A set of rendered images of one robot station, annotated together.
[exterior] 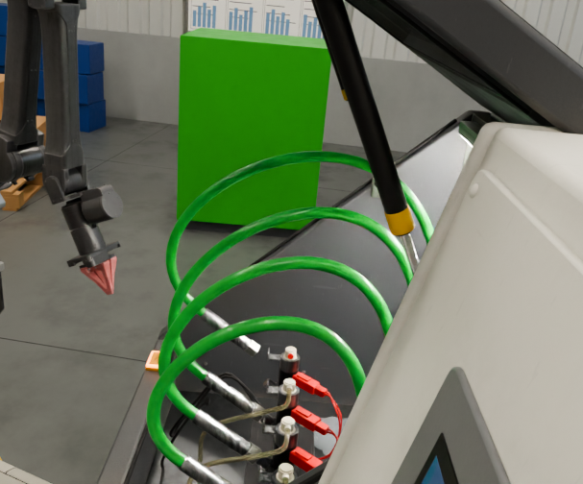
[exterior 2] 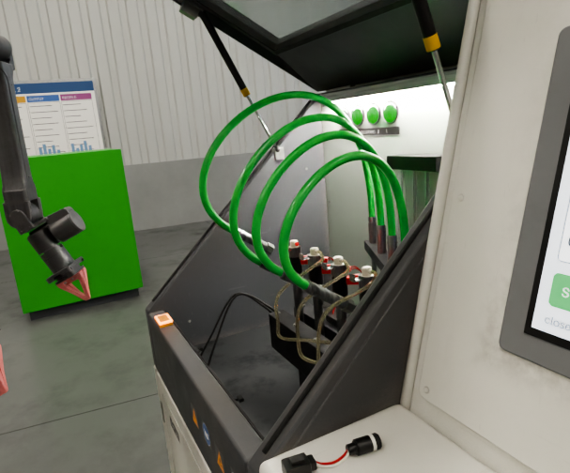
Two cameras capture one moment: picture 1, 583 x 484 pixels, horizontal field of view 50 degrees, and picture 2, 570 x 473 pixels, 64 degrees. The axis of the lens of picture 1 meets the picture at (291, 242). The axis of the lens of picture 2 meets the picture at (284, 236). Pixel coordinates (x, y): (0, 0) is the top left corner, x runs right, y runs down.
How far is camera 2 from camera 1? 47 cm
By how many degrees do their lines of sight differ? 26
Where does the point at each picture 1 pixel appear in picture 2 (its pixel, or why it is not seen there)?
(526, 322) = not seen: outside the picture
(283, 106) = (94, 198)
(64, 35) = (7, 87)
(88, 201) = (55, 221)
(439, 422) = not seen: outside the picture
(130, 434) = (189, 357)
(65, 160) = (26, 193)
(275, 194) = (105, 267)
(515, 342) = not seen: outside the picture
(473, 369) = not seen: outside the picture
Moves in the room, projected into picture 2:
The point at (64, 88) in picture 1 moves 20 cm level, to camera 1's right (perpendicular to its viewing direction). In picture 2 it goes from (15, 131) to (108, 125)
